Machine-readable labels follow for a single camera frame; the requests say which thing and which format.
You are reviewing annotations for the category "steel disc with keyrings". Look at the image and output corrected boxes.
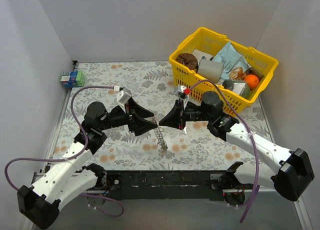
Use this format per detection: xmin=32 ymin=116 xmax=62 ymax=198
xmin=149 ymin=116 xmax=168 ymax=153

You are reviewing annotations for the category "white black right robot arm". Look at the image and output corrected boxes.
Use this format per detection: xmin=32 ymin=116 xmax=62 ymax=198
xmin=159 ymin=91 xmax=315 ymax=202

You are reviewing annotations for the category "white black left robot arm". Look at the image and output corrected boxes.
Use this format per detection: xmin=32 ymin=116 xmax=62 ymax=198
xmin=17 ymin=97 xmax=157 ymax=230

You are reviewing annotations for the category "yellow plastic basket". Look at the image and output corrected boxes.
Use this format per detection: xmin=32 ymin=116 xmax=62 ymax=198
xmin=169 ymin=27 xmax=279 ymax=114

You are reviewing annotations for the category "floral table mat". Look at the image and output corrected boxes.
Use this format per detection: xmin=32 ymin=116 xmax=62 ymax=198
xmin=51 ymin=61 xmax=282 ymax=171

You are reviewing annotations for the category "white cylinder container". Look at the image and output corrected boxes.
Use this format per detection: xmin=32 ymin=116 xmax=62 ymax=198
xmin=197 ymin=59 xmax=224 ymax=83

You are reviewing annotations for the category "brown round package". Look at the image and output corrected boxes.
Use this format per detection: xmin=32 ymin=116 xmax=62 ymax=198
xmin=175 ymin=53 xmax=198 ymax=71

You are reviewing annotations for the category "white box in basket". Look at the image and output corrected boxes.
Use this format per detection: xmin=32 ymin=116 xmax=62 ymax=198
xmin=192 ymin=49 xmax=213 ymax=63

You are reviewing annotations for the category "green speckled package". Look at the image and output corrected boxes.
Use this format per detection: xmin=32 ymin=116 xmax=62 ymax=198
xmin=232 ymin=82 xmax=251 ymax=99

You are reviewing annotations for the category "blue green sponge pack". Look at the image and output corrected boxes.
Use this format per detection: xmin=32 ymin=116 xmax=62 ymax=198
xmin=60 ymin=71 xmax=86 ymax=88

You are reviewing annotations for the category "light blue chips bag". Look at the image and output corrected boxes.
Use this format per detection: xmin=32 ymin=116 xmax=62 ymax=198
xmin=212 ymin=41 xmax=251 ymax=80

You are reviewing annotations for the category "orange fruit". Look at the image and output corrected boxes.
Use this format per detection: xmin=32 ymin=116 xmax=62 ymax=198
xmin=243 ymin=74 xmax=260 ymax=90

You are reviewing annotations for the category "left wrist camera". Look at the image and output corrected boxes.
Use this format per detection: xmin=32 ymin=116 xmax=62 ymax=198
xmin=116 ymin=87 xmax=132 ymax=112

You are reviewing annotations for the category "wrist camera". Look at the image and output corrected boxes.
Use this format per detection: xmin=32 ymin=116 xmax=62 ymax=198
xmin=116 ymin=87 xmax=132 ymax=112
xmin=175 ymin=85 xmax=190 ymax=109

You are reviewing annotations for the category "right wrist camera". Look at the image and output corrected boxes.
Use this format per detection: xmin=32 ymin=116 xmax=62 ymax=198
xmin=175 ymin=85 xmax=190 ymax=109

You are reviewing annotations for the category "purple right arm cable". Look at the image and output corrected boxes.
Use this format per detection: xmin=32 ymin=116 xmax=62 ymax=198
xmin=188 ymin=79 xmax=261 ymax=224

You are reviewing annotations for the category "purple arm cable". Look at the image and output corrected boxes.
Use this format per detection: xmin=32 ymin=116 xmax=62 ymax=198
xmin=188 ymin=79 xmax=261 ymax=224
xmin=4 ymin=85 xmax=125 ymax=218

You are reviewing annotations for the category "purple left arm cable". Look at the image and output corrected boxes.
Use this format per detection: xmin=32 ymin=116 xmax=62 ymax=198
xmin=4 ymin=85 xmax=125 ymax=218

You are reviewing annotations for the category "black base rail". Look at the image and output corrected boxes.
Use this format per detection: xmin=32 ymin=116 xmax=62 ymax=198
xmin=99 ymin=168 xmax=253 ymax=202

